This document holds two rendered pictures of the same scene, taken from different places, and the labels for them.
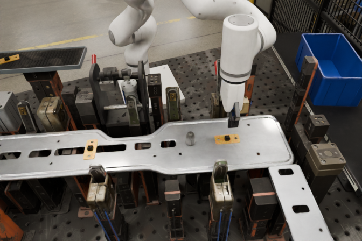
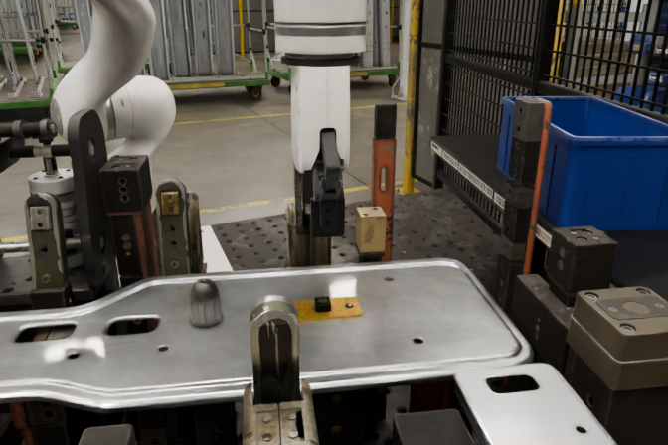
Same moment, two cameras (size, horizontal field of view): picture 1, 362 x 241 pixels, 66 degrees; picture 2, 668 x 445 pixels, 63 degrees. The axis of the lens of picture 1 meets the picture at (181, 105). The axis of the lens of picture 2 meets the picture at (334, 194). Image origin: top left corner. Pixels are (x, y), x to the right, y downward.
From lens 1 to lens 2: 0.44 m
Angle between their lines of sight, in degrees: 23
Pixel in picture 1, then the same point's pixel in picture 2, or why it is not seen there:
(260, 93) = not seen: hidden behind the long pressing
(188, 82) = (258, 263)
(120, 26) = (77, 83)
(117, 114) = (14, 277)
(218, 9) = not seen: outside the picture
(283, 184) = (508, 420)
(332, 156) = (652, 315)
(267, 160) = (448, 355)
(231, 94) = (308, 96)
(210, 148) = not seen: hidden behind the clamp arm
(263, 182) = (441, 424)
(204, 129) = (258, 291)
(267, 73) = (444, 246)
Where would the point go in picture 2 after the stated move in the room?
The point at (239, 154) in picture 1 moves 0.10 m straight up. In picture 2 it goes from (358, 343) to (360, 252)
